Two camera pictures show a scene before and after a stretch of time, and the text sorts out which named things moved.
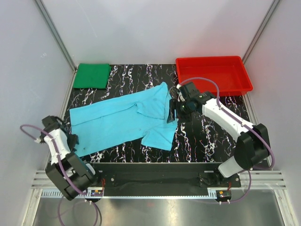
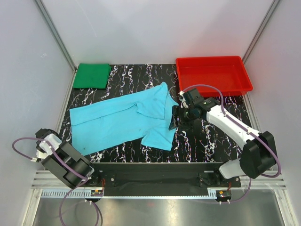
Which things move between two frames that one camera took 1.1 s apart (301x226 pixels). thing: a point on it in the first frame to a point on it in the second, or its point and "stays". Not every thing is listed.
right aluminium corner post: (271, 12) stays
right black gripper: (174, 105) to (177, 111)
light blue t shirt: (116, 118) stays
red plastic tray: (229, 72) stays
